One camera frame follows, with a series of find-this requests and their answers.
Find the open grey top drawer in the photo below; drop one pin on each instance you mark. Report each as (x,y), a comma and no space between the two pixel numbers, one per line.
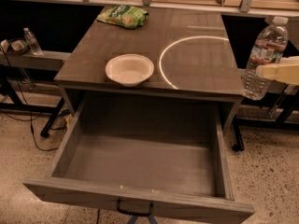
(144,149)

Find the small background water bottle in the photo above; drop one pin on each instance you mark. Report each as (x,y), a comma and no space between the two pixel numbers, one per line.
(32,42)

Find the clear plastic water bottle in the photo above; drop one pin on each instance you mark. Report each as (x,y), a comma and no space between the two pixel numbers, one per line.
(268,48)

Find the black drawer handle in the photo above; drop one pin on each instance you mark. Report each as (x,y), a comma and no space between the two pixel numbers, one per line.
(136,211)

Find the grey wooden cabinet table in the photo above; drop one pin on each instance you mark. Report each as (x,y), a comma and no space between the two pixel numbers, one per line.
(190,49)

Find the green snack bag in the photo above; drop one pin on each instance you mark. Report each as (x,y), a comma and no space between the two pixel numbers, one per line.
(125,16)

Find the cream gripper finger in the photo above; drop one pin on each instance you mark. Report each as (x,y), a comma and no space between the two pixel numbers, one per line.
(286,71)

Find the white paper bowl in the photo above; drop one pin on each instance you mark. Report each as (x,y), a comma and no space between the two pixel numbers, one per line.
(129,70)

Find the grey side bench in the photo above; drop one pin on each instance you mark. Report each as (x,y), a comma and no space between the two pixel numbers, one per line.
(49,60)

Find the round tray with items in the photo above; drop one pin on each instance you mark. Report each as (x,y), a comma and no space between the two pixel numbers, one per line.
(13,47)

